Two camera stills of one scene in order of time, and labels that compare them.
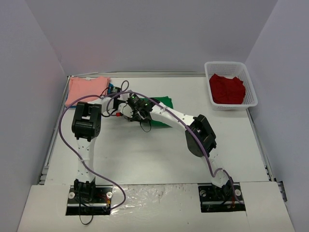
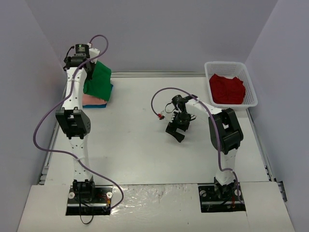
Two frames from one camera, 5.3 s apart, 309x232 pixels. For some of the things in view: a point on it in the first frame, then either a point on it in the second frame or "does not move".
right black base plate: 214,199 does not move
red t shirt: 226,91 does not move
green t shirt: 166,101 to 99,86
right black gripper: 136,116 to 180,124
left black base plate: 85,198 does not move
